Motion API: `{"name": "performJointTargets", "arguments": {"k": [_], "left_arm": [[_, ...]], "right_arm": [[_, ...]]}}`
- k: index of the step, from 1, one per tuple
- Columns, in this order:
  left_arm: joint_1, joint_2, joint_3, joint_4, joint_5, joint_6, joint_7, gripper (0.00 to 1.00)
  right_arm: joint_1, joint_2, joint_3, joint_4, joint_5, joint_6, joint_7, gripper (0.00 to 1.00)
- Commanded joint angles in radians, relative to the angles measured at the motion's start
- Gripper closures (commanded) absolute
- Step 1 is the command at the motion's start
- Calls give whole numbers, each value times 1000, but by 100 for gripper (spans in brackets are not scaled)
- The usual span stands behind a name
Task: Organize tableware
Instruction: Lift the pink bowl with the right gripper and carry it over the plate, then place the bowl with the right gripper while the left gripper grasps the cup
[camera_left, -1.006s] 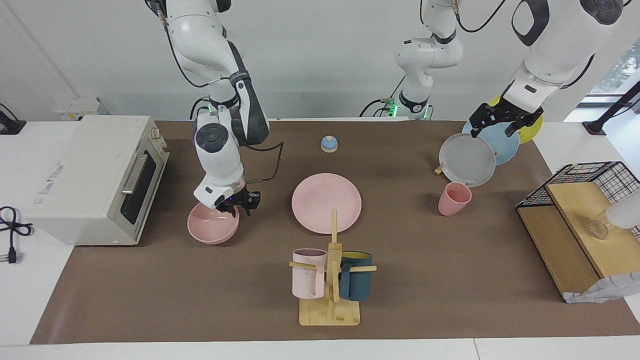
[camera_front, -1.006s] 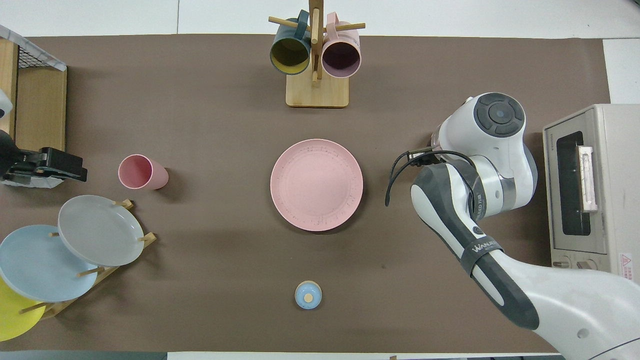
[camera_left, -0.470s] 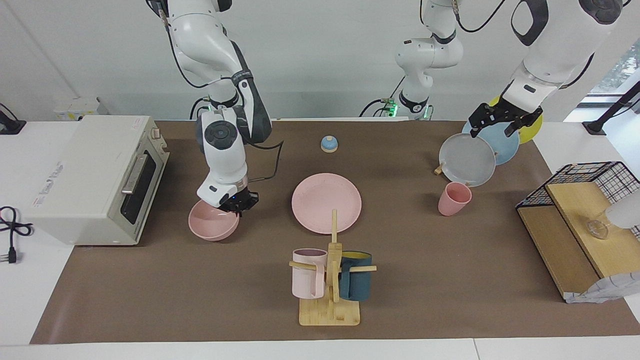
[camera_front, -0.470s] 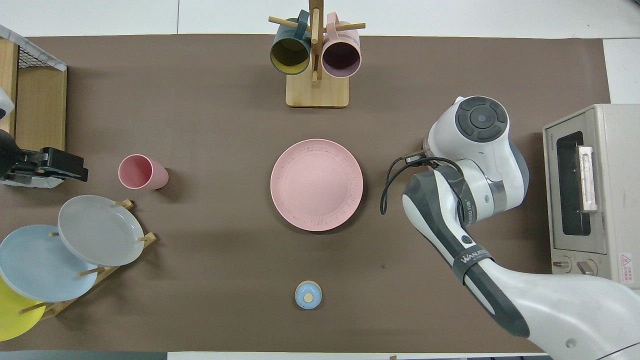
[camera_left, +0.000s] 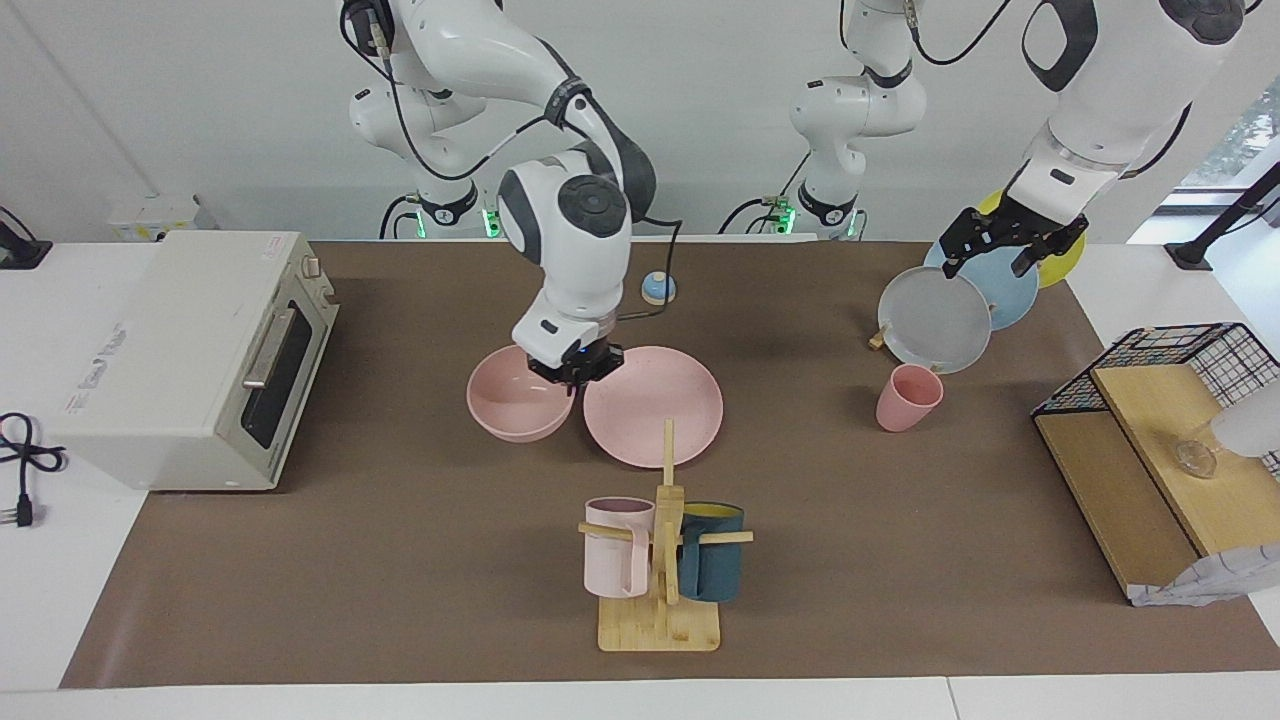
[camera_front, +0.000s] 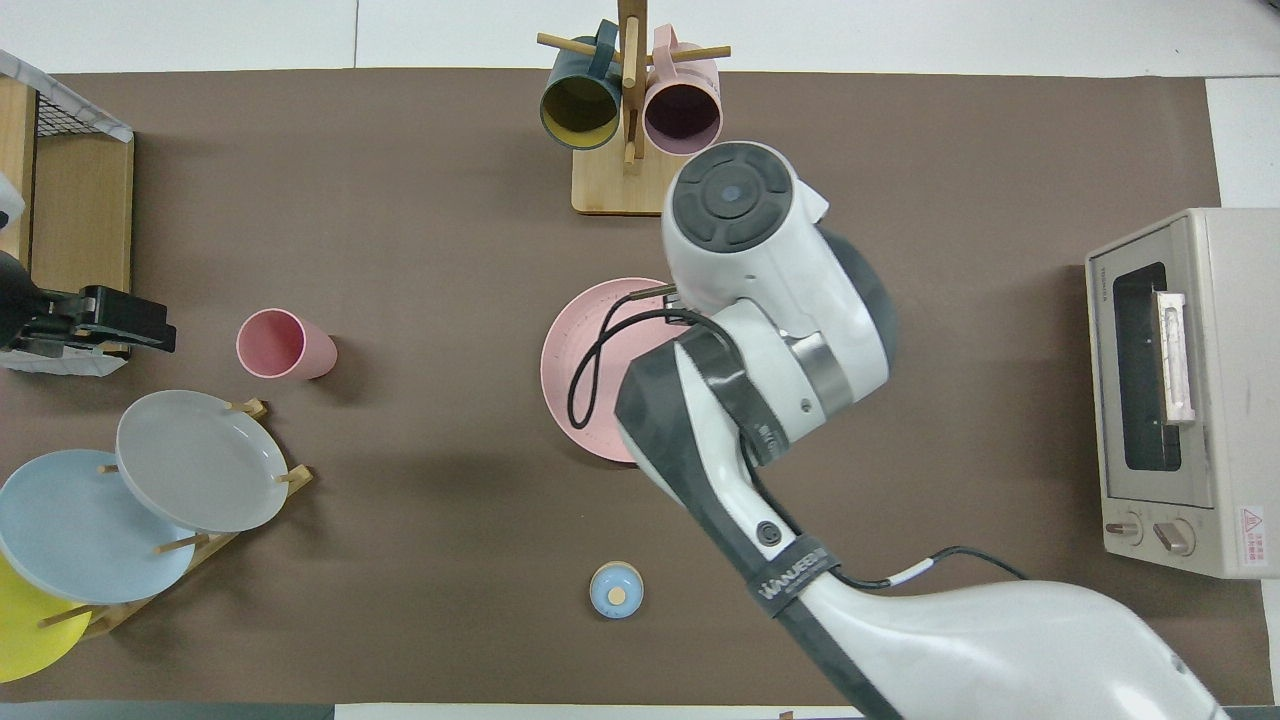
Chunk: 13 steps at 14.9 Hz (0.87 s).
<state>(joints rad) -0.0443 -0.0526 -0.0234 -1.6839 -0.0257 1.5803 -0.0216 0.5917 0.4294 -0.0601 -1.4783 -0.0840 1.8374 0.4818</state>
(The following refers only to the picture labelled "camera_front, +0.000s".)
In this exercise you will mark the light blue plate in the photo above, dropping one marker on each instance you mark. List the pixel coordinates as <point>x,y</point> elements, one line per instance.
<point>70,530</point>

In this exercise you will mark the wooden shelf unit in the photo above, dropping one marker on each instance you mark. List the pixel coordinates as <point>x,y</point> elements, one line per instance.
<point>80,220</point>

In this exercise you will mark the pink speckled plate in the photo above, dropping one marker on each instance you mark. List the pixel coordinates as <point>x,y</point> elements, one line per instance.
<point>560,360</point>

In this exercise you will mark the pink tumbler cup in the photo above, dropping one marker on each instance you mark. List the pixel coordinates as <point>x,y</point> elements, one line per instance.
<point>270,343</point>

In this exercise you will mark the beige toaster oven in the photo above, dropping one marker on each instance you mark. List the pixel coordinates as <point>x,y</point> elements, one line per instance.
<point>1230,450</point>

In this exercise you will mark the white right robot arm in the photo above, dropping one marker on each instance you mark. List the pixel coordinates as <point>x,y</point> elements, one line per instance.
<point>760,260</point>

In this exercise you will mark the wooden mug tree stand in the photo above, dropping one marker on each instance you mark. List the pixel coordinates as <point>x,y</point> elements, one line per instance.
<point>620,190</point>

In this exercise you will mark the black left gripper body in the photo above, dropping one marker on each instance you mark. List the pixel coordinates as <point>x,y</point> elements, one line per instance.
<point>125,318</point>

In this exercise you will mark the toaster oven knob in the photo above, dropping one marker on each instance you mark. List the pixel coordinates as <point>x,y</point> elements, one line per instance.
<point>1174,537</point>
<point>1124,529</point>

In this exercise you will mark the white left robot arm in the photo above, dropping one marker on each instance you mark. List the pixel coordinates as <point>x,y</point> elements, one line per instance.
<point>12,295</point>

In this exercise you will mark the yellow plate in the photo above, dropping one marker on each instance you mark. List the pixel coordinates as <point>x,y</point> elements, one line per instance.
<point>20,640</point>

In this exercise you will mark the grey plate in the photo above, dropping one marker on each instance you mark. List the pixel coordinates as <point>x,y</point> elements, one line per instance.
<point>200,460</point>

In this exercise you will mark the brown table mat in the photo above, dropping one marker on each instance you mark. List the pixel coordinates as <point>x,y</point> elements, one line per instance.
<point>400,250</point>

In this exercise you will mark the pale pink mug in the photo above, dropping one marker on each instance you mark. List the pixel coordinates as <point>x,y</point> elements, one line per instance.
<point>683,115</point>

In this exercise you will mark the wooden plate rack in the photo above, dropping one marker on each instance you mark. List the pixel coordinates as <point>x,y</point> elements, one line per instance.
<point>300,478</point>

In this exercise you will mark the dark teal mug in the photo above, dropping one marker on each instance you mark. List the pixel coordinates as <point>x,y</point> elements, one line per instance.
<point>580,105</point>

